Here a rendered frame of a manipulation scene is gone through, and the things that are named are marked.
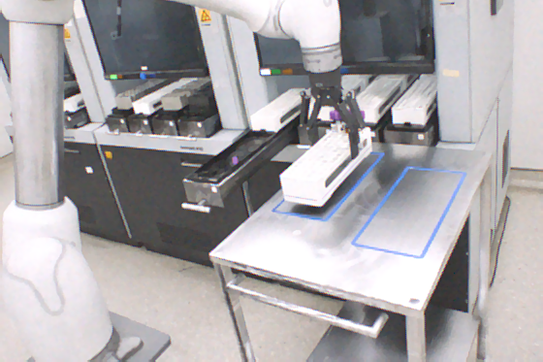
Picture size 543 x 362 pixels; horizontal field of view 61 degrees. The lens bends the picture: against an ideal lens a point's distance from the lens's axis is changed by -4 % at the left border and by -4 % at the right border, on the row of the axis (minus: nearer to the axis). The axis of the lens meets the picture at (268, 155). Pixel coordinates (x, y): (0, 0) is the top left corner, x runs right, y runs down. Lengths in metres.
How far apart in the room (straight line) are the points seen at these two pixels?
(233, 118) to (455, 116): 0.84
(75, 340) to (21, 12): 0.60
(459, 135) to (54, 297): 1.18
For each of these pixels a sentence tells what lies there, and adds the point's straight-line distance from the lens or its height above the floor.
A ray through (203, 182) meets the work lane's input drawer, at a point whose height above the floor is 0.81.
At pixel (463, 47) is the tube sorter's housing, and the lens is 1.45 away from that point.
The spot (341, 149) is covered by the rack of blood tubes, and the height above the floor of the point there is 0.90.
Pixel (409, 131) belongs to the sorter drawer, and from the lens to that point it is 1.48.
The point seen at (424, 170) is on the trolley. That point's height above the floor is 0.82.
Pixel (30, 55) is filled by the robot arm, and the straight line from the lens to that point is 1.01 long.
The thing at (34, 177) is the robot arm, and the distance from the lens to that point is 1.05.
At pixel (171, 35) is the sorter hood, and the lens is 1.94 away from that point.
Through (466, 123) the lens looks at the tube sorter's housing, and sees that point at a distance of 1.52.
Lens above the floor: 1.38
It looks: 24 degrees down
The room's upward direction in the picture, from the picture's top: 11 degrees counter-clockwise
